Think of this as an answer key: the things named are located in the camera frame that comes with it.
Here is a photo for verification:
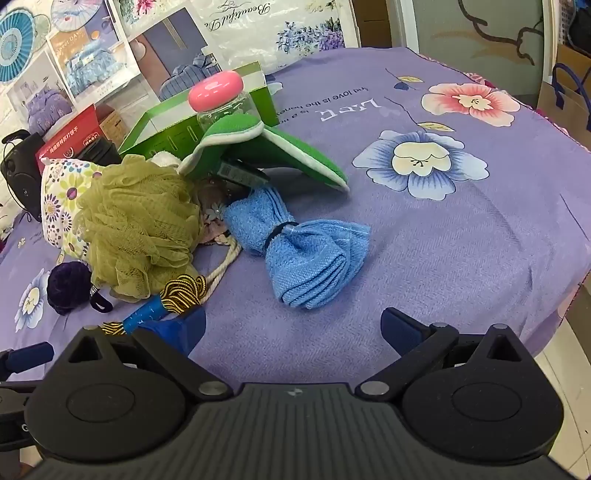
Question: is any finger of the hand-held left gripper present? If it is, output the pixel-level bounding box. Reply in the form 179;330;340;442
0;342;55;377

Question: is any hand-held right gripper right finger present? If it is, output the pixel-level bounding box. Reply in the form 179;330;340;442
359;307;539;401

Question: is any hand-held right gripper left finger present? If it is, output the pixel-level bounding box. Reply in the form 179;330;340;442
54;307;234;402

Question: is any dark grey tissue pack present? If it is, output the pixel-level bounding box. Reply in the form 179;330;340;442
217;159;271;190

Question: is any green cardboard box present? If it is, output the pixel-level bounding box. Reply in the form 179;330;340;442
117;60;280;160

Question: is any purple floral blanket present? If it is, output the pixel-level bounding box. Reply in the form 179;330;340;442
0;46;591;393

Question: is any dark purple pouf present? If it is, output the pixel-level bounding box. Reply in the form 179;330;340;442
46;261;114;316

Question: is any beige floral lace cloth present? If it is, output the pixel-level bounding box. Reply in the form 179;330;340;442
194;180;232;246

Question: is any blue folded towel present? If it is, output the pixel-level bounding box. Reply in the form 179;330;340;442
223;188;372;310

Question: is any olive mesh bath pouf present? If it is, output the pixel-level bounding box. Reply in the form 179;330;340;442
76;154;202;303

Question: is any black elastic band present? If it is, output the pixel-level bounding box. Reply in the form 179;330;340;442
264;222;299;253

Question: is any floral fabric pouch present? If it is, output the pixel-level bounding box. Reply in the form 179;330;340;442
41;158;105;264

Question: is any black speaker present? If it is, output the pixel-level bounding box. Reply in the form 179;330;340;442
0;130;45;222

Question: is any green plush slipper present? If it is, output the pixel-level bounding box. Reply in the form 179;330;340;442
249;127;350;192
178;113;265;182

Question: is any brown cardboard box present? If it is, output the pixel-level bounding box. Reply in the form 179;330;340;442
97;108;132;148

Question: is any red box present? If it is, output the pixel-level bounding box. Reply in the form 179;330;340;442
36;104;122;174

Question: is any glass jar with pink lid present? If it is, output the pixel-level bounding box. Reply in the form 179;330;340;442
188;70;262;134

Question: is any purple bedding poster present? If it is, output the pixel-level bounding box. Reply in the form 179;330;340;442
7;48;77;137

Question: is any dark blue bedding poster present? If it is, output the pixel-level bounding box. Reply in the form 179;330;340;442
128;7;222;103

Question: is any teal paper fan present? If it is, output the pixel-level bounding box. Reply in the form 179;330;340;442
0;8;51;85

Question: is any glass door with cartoon print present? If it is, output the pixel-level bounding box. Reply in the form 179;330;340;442
388;0;561;109

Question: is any floral plastic bedding package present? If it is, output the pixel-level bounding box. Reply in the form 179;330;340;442
185;0;361;77

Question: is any white floral round fan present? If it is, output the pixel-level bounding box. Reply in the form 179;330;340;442
50;0;105;31

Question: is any dark bag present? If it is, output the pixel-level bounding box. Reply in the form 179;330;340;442
567;7;591;51

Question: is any black yellow cord bundle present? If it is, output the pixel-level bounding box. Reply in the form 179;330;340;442
102;274;208;335

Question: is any white rope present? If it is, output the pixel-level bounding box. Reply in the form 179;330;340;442
202;231;243;302

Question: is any paper bag with blue handles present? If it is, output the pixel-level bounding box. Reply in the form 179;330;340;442
538;62;591;139

